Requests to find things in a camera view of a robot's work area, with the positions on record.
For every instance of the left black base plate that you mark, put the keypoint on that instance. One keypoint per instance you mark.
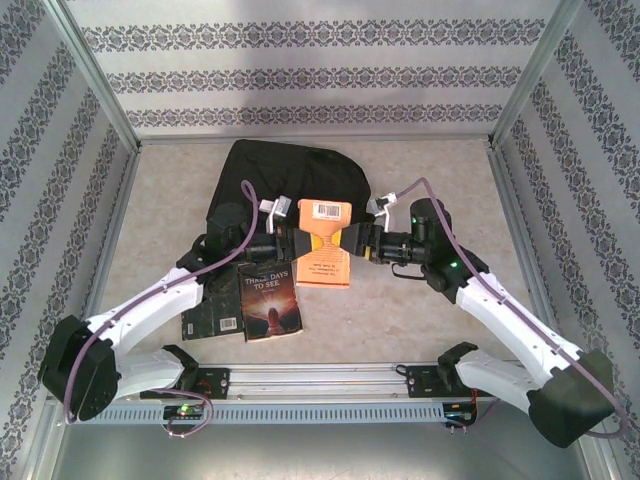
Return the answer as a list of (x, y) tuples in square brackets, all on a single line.
[(215, 382)]

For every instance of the orange paperback book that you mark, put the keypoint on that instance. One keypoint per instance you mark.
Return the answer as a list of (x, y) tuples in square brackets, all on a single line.
[(325, 270)]

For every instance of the Three Days to See book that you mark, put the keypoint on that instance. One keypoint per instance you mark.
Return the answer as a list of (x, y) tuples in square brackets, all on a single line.
[(272, 310)]

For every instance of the right controller board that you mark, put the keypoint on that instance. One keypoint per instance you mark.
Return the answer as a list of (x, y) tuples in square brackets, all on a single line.
[(457, 416)]

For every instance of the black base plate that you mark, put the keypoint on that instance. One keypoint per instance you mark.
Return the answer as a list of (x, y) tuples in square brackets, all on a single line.
[(215, 382), (420, 382)]

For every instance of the grey metal shelf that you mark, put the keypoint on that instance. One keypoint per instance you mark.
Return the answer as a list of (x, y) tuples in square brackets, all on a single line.
[(320, 450)]

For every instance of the right aluminium frame post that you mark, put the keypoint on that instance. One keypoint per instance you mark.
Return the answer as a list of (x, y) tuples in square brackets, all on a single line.
[(533, 75)]

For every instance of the black backpack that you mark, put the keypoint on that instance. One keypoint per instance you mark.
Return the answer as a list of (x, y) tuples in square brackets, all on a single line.
[(280, 170)]

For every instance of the aluminium back rail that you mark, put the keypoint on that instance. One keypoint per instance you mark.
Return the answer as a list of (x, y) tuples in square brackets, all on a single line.
[(200, 139)]

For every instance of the right aluminium side rail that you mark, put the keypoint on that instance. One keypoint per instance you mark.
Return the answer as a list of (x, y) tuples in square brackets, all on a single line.
[(514, 210)]

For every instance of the aluminium side rail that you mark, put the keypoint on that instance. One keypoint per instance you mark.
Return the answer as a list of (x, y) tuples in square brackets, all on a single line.
[(107, 250), (514, 210)]

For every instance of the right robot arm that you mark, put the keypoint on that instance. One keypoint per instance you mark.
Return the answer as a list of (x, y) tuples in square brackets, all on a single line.
[(520, 330)]

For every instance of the left controller board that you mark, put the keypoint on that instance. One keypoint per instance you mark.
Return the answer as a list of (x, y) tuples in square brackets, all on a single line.
[(184, 411)]

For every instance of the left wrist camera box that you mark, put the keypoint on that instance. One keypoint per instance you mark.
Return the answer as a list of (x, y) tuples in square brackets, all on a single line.
[(282, 206)]

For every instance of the aluminium mounting rail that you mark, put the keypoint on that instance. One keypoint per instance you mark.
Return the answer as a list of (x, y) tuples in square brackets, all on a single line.
[(320, 382)]

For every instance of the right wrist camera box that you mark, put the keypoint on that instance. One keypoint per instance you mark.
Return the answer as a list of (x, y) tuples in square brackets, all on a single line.
[(377, 205)]

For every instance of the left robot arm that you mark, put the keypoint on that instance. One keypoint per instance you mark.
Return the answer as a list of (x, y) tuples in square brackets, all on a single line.
[(150, 305)]

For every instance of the aluminium frame post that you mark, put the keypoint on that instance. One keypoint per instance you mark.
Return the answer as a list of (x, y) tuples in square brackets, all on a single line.
[(533, 75), (101, 80)]

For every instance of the controller board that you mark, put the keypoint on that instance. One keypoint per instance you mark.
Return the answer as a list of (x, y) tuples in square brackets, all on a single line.
[(184, 411), (457, 416)]

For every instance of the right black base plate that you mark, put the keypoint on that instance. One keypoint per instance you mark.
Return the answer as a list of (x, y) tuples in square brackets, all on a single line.
[(420, 382)]

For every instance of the left aluminium frame post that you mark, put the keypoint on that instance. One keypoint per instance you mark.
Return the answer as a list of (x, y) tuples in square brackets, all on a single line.
[(101, 80)]

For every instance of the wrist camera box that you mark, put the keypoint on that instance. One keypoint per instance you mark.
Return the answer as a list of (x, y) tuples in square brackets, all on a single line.
[(377, 205), (282, 206)]

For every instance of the left aluminium side rail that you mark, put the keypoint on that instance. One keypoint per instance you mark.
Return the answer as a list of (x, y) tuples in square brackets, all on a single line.
[(107, 250)]

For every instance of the dark paperback with barcode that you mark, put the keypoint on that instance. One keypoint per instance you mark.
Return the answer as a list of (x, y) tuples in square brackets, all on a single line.
[(220, 320)]

